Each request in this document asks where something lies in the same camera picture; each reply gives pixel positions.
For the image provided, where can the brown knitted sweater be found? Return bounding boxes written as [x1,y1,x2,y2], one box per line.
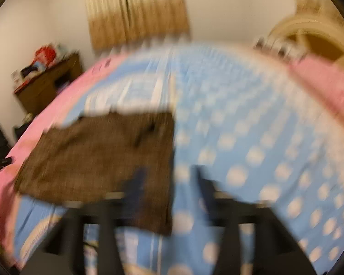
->
[14,110,175,237]

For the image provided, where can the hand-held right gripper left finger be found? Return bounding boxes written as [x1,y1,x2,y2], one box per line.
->
[20,168,148,275]

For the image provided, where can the grey patterned pillow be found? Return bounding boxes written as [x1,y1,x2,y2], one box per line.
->
[254,36,304,61]

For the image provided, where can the white printed box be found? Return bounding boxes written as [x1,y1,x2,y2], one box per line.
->
[11,69,22,88]

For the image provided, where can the narrow beige window curtain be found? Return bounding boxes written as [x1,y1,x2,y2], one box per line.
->
[295,0,344,22]

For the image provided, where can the blue pink printed bed sheet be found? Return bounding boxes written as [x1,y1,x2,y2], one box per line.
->
[0,44,344,275]

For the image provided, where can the pink pillow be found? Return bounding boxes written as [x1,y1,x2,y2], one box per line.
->
[288,56,344,124]

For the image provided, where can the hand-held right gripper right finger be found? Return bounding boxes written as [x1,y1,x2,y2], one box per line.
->
[193,166,316,275]

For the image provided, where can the dark clothes pile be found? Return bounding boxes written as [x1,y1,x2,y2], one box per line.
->
[21,64,43,77]

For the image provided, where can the brown wooden desk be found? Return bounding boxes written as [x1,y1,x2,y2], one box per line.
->
[13,52,83,115]

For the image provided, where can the black bag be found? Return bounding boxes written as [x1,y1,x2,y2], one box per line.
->
[14,119,35,141]

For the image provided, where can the wide beige window curtain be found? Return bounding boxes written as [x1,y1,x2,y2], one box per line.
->
[83,0,190,50]

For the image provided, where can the cream wooden headboard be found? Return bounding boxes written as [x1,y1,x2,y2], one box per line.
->
[268,16,344,75]

